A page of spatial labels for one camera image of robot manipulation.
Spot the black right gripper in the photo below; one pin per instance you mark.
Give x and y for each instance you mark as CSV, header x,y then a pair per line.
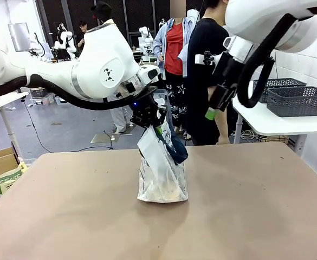
x,y
226,70

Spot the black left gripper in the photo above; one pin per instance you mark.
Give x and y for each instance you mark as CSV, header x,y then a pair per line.
x,y
144,111

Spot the grey plastic lattice basket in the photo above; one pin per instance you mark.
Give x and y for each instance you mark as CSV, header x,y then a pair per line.
x,y
283,82
299,103

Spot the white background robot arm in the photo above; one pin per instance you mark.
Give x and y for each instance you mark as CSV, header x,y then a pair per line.
x,y
147,43
64,40

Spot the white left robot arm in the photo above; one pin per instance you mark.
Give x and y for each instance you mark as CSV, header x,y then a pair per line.
x,y
98,67

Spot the person's right forearm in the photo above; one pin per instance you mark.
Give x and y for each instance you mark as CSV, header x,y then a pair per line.
x,y
212,94

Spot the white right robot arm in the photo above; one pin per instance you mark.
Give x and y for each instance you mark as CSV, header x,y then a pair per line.
x,y
255,16

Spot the green white paper bag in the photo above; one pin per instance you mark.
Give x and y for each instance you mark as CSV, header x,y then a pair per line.
x,y
9,180

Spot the person's right hand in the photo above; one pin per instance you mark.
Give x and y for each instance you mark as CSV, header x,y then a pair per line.
x,y
223,136

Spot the person in black t-shirt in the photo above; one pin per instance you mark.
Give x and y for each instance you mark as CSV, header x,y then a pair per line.
x,y
201,67

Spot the woman in red shirt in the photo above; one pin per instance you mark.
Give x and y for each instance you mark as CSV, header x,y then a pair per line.
x,y
174,54

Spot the white side table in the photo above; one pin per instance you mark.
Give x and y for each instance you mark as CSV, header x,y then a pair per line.
x,y
283,124

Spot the background person in black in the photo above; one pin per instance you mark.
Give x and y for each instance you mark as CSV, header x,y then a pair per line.
x,y
81,35

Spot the grey whiteboard panel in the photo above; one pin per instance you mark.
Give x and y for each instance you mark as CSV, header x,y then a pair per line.
x,y
18,36

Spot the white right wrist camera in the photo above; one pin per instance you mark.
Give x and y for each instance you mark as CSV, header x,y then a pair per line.
x,y
201,58

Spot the mannequin metal base plate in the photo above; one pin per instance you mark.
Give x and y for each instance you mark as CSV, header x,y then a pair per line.
x,y
104,138

